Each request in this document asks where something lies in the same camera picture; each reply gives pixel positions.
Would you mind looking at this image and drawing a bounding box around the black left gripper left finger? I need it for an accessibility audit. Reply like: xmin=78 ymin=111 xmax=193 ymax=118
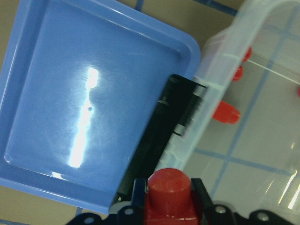
xmin=131 ymin=178 xmax=147 ymax=209

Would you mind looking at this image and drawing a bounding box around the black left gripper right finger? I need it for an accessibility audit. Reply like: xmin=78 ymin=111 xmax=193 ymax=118
xmin=191 ymin=178 xmax=213 ymax=209

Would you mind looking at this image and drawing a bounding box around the red block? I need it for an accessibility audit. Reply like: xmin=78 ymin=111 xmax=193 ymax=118
xmin=212 ymin=101 xmax=240 ymax=124
xmin=242 ymin=47 xmax=252 ymax=62
xmin=232 ymin=66 xmax=244 ymax=82
xmin=145 ymin=168 xmax=201 ymax=225

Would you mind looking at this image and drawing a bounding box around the clear plastic storage box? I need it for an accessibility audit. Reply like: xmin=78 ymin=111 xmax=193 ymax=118
xmin=157 ymin=0 xmax=300 ymax=224

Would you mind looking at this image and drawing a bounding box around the blue plastic tray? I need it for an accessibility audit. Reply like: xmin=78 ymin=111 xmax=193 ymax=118
xmin=0 ymin=0 xmax=200 ymax=213

